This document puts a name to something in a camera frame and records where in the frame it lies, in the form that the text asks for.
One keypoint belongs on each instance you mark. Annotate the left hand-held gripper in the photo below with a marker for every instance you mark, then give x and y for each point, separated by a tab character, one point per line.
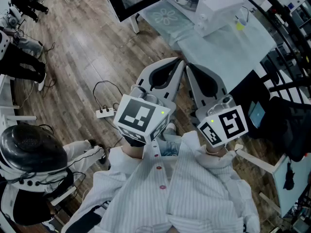
136	115

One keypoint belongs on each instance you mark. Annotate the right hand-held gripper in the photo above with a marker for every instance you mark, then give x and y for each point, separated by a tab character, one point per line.
230	122

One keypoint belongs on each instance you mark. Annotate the white microwave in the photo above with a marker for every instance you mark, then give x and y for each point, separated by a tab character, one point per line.
218	1

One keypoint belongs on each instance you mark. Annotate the person's left forearm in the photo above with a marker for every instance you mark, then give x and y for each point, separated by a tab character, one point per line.
132	152

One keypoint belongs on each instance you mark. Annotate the person's right forearm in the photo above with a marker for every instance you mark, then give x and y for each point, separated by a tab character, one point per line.
214	149

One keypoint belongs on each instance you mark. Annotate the clear beaker with yellow liquid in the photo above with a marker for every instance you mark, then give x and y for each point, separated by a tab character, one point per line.
240	26

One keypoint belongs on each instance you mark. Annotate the white table with cloth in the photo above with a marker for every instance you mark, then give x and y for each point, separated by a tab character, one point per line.
218	50

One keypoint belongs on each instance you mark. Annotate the blue notebook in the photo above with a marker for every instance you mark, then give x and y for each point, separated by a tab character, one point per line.
257	115

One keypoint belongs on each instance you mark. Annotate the white table leg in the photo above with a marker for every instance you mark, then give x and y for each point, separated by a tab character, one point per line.
134	24

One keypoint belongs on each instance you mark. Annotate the white power strip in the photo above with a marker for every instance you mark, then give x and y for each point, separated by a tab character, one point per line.
104	113

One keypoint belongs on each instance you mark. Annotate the black wristwatch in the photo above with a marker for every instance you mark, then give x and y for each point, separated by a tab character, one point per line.
136	142

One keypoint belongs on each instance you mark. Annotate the person's blue jeans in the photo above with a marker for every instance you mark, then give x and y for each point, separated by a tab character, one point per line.
168	149

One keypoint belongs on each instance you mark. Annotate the black metal railing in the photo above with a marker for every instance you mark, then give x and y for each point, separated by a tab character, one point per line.
286	88

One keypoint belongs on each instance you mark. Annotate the black office chair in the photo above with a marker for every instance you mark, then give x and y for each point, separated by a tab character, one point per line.
291	130

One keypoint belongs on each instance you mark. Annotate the person's striped white shirt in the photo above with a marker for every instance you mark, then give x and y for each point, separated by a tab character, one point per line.
194	190

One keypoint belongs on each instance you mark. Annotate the small black pouch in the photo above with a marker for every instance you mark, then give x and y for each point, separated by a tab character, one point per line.
288	178

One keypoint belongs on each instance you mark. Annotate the white side table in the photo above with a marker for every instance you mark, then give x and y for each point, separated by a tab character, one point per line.
301	186

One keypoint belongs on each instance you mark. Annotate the black glossy helmet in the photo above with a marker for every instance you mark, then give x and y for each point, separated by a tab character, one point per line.
31	149

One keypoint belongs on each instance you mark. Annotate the white desk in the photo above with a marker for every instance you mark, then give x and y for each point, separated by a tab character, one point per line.
5	93

